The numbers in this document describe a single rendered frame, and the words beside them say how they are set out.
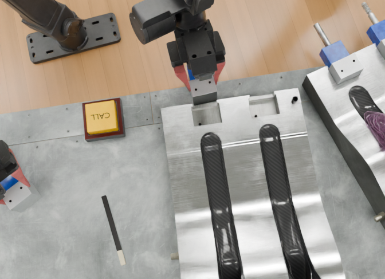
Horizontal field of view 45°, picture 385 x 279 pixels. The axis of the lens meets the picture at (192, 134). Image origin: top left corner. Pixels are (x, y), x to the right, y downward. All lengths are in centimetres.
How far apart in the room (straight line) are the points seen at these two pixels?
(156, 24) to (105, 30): 28
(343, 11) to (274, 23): 15
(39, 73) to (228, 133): 44
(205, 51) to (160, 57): 25
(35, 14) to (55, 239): 43
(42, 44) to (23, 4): 25
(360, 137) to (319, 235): 20
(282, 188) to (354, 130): 18
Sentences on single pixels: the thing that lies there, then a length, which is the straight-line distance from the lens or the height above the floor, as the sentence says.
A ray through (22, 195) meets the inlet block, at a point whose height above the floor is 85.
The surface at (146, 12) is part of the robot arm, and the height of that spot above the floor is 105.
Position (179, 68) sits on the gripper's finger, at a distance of 88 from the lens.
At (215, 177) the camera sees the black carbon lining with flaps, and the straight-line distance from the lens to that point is 85.
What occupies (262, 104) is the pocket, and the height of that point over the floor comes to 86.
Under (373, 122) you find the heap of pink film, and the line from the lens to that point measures 93.
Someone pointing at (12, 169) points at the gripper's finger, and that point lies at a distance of 89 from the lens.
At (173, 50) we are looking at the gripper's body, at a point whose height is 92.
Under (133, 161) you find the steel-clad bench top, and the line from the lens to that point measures 95.
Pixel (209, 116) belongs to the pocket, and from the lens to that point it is 90.
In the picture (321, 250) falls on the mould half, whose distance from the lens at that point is 81.
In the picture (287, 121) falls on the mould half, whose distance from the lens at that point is 88.
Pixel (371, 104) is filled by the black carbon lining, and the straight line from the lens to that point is 96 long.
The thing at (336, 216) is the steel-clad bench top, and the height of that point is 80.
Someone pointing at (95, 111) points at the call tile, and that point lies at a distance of 96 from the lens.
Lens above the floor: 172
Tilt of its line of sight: 75 degrees down
